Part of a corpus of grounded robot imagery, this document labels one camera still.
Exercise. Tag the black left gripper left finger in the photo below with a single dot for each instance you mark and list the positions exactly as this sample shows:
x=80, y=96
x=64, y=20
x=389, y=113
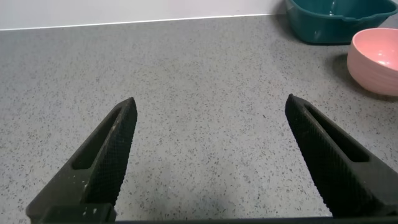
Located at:
x=102, y=165

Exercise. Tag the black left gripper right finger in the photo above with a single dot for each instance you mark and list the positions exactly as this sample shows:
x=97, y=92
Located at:
x=335, y=168

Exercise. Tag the pink plastic bowl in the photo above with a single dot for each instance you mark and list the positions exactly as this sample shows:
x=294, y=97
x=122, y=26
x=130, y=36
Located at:
x=373, y=65

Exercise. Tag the teal plastic square basin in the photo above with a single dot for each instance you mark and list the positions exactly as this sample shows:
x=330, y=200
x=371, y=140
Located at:
x=323, y=25

